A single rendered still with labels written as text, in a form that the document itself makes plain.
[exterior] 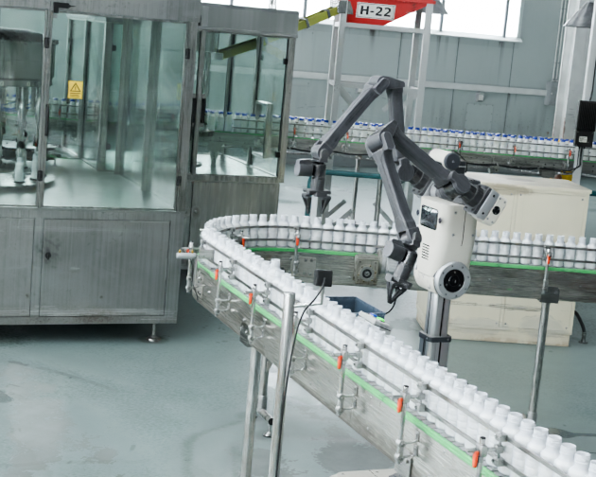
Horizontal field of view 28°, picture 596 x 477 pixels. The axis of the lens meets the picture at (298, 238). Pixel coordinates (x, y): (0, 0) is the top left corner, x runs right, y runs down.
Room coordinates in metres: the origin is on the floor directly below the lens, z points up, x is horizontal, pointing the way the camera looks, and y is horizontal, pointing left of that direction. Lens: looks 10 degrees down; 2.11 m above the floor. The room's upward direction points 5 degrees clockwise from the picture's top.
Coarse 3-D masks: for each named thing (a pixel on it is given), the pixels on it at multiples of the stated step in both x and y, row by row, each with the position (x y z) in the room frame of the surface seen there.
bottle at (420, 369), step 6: (420, 360) 3.53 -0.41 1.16; (426, 360) 3.53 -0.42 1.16; (420, 366) 3.53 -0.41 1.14; (426, 366) 3.53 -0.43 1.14; (414, 372) 3.53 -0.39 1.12; (420, 372) 3.52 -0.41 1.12; (420, 378) 3.52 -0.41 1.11; (414, 384) 3.53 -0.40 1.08; (414, 390) 3.53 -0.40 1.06; (414, 408) 3.52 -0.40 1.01
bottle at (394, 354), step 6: (396, 342) 3.73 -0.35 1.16; (402, 342) 3.72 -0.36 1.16; (396, 348) 3.70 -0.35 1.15; (390, 354) 3.70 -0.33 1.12; (396, 354) 3.69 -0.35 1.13; (390, 366) 3.69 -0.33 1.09; (390, 372) 3.69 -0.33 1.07; (390, 378) 3.69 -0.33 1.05; (384, 384) 3.71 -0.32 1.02; (390, 390) 3.69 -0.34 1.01
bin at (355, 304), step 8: (328, 296) 5.28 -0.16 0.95; (336, 296) 5.29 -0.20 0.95; (344, 296) 5.31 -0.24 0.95; (352, 296) 5.32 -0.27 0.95; (344, 304) 5.31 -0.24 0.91; (352, 304) 5.33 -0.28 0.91; (360, 304) 5.27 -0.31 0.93; (368, 304) 5.20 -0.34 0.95; (352, 312) 4.99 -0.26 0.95; (368, 312) 5.02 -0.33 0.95; (376, 312) 5.03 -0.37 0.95; (384, 312) 5.05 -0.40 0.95
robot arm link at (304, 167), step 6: (324, 150) 4.77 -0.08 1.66; (312, 156) 4.84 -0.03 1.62; (324, 156) 4.77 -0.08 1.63; (300, 162) 4.76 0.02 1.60; (306, 162) 4.77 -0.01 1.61; (324, 162) 4.78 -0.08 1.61; (294, 168) 4.79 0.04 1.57; (300, 168) 4.75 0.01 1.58; (306, 168) 4.76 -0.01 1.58; (312, 168) 4.77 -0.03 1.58; (300, 174) 4.75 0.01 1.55; (306, 174) 4.76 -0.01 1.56
